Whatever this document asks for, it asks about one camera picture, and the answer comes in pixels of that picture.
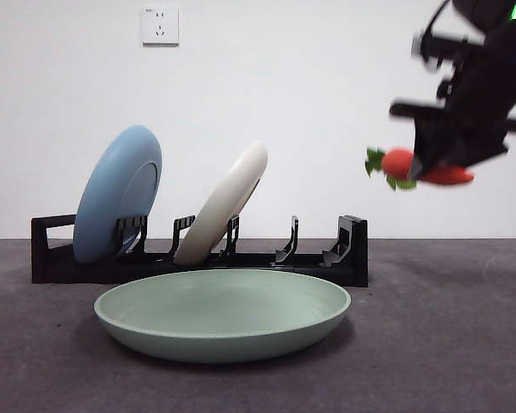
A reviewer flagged black plate rack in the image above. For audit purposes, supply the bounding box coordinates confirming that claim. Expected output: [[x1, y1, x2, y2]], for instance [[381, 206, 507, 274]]
[[30, 213, 370, 288]]

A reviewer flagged green plate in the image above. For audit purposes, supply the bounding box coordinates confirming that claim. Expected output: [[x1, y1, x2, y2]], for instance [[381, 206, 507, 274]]
[[93, 268, 353, 365]]

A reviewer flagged cream white plate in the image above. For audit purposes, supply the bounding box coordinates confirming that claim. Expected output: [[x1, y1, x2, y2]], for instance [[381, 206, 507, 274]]
[[174, 139, 268, 266]]

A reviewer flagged orange carrot with green leaves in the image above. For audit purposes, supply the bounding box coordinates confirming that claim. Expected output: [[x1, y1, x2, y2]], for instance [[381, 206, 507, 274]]
[[364, 147, 476, 192]]

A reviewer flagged white wall socket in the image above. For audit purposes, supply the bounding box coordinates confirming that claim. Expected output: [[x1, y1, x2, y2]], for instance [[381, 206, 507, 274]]
[[142, 7, 180, 47]]

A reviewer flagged blue plate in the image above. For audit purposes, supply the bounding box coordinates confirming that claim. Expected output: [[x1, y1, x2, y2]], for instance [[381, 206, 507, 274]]
[[73, 124, 163, 264]]

